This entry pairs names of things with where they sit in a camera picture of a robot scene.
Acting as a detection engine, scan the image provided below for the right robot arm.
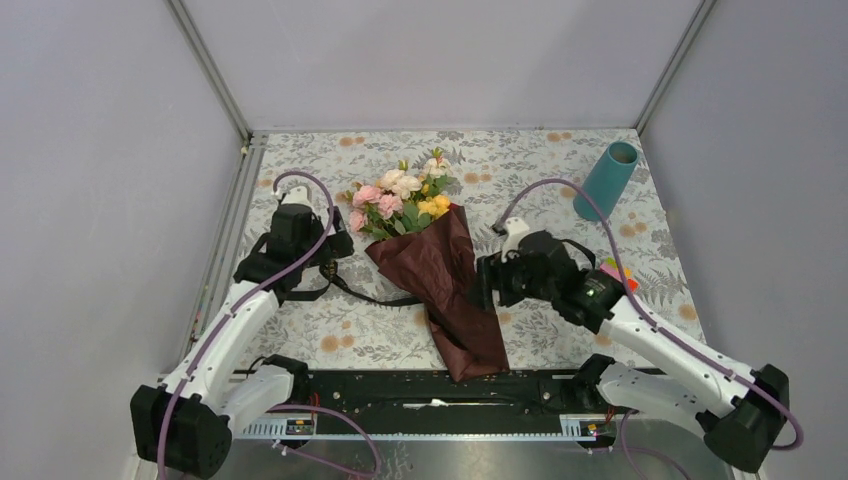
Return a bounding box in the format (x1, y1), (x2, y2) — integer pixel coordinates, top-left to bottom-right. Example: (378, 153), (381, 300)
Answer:
(469, 230), (790, 473)

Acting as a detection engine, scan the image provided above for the colourful block stack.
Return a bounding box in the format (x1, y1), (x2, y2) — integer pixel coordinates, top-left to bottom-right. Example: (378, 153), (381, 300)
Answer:
(600, 257), (640, 291)

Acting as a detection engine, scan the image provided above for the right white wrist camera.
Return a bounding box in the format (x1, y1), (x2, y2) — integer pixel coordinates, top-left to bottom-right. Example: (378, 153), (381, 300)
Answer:
(500, 217), (531, 263)

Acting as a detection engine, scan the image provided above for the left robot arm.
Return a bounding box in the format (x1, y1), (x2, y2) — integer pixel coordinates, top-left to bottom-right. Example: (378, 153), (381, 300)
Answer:
(130, 201), (353, 479)

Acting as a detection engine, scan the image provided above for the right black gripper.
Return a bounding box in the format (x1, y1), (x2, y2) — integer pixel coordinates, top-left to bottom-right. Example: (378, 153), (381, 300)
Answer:
(464, 247), (556, 312)

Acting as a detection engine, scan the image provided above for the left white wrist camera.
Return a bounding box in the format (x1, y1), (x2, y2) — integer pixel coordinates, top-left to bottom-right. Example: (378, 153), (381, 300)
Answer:
(273, 185), (313, 209)

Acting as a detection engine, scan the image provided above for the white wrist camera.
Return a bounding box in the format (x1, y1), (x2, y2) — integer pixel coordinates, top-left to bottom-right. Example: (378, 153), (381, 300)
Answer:
(273, 185), (313, 209)
(500, 217), (531, 263)

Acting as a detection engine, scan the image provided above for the black gold-lettered ribbon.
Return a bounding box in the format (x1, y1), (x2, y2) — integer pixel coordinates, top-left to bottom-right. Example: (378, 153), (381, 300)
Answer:
(284, 235), (598, 309)

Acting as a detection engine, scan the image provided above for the purple cable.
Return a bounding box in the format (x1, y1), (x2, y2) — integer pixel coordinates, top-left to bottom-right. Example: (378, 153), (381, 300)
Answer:
(491, 177), (806, 480)
(156, 170), (384, 480)

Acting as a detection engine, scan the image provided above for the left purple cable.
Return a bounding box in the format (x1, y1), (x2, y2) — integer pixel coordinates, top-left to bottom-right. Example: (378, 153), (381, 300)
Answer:
(156, 170), (384, 480)

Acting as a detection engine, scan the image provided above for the teal cylindrical vase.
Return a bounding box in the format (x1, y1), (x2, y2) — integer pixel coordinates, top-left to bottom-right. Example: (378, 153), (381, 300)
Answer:
(582, 141), (639, 217)

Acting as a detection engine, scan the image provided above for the red and brown wrapping paper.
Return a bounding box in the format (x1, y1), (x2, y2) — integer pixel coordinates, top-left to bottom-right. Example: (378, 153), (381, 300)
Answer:
(366, 206), (510, 382)

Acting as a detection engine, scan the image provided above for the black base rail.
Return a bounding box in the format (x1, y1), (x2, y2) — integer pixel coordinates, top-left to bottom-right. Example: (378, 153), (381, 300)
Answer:
(278, 368), (641, 439)

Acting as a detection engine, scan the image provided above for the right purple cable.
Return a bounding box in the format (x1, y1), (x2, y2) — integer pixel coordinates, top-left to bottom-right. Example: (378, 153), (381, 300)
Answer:
(491, 177), (806, 480)

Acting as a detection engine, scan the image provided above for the flower bouquet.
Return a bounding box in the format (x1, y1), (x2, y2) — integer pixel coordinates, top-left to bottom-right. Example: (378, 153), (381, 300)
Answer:
(344, 147), (457, 242)

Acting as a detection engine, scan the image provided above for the floral patterned table mat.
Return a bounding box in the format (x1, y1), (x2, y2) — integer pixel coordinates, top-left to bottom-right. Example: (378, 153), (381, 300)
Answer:
(238, 129), (703, 370)

